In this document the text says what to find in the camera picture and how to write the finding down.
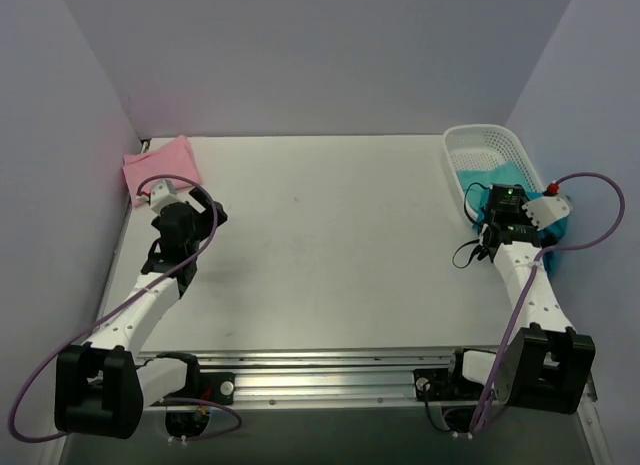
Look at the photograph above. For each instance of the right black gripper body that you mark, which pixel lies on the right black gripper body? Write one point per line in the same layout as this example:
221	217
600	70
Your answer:
507	199

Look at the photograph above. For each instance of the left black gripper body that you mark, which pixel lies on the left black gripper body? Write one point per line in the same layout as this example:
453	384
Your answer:
208	205

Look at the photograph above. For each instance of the teal t shirt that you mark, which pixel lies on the teal t shirt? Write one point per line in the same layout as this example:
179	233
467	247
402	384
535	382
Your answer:
555	230

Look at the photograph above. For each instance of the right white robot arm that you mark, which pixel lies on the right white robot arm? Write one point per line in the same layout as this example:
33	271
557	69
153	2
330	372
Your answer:
546	363

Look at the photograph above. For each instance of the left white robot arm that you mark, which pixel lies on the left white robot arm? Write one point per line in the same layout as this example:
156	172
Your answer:
100	389

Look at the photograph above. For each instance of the folded pink t shirt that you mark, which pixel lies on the folded pink t shirt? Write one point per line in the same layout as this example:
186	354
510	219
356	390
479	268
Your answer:
174	158

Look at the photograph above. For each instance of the white plastic basket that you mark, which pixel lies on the white plastic basket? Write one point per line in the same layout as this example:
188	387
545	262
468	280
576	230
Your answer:
478	155

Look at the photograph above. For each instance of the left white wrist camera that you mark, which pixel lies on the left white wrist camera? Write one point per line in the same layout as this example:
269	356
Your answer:
161	194

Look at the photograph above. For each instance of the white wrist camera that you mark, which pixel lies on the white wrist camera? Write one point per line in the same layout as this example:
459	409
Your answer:
161	194
549	208

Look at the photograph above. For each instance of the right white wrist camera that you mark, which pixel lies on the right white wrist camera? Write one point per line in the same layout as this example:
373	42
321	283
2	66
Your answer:
549	208

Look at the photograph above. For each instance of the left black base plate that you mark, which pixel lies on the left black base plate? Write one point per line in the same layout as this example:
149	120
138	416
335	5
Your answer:
217	387

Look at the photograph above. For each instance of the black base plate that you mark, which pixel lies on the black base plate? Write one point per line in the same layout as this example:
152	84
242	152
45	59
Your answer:
217	387
440	384

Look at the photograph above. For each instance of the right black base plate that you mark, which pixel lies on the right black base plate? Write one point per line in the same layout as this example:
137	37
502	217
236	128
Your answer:
440	384

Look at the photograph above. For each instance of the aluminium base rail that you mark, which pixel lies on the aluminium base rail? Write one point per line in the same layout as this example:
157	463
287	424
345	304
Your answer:
328	379

